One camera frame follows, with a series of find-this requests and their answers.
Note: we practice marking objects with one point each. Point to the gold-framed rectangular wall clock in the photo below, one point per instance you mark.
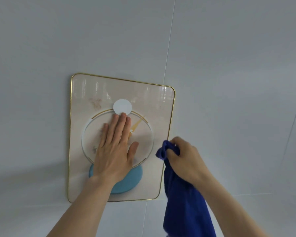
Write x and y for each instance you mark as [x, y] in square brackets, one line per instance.
[153, 115]

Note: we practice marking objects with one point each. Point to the blue microfibre cloth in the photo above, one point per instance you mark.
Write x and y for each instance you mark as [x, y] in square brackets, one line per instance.
[182, 204]

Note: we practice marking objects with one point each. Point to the person's left thumb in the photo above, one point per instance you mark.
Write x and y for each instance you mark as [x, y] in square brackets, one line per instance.
[134, 153]

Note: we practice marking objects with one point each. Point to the person's left hand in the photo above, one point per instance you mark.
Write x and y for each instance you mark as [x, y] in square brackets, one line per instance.
[111, 162]

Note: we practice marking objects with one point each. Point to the person's right forearm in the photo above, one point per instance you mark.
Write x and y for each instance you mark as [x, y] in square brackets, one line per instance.
[229, 209]

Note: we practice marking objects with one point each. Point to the person's right fingers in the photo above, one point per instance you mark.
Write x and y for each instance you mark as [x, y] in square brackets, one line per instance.
[174, 155]

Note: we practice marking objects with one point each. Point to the person's left little finger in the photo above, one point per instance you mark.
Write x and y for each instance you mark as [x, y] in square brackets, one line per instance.
[104, 134]

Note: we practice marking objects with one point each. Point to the person's right hand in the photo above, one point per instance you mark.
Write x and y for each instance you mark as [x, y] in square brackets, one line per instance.
[187, 162]

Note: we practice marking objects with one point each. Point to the person's left middle finger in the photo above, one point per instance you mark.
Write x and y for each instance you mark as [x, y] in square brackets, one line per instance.
[120, 128]

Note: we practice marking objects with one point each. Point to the person's left forearm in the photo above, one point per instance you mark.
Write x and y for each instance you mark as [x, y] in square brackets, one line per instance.
[81, 209]

